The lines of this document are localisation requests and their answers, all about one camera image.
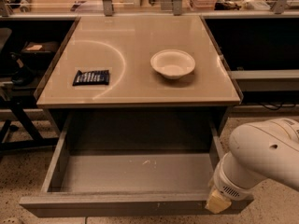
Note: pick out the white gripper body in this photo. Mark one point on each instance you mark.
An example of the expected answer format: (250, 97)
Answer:
(230, 184)

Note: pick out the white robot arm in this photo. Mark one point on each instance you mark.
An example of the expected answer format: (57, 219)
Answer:
(257, 151)

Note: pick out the dark blue snack packet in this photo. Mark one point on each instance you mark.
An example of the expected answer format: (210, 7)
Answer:
(99, 77)

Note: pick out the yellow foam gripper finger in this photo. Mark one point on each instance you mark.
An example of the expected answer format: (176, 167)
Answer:
(217, 202)

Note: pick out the dark box on shelf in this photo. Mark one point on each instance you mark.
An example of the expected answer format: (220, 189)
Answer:
(39, 51)

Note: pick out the metal frame post middle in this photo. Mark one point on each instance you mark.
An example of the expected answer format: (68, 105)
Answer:
(177, 0)

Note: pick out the metal frame post left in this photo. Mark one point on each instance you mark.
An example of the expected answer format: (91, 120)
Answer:
(106, 0)

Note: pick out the grey drawer cabinet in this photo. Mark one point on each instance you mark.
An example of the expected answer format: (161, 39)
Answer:
(124, 47)

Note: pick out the black chair base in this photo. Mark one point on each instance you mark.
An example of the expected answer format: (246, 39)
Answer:
(15, 97)

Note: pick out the white bowl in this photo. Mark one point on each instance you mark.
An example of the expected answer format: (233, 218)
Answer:
(172, 63)

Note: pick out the grey top drawer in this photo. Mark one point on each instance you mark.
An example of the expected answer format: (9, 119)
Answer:
(122, 163)

